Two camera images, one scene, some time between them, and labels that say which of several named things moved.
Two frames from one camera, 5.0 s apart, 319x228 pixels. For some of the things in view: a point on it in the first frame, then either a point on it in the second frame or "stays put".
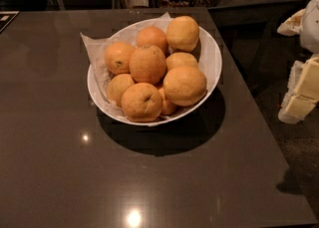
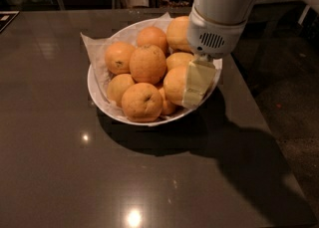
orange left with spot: x=118 y=57 stays put
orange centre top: x=147 y=64 stays put
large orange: x=184 y=86 stays put
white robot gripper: x=310 y=26 to x=214 y=38
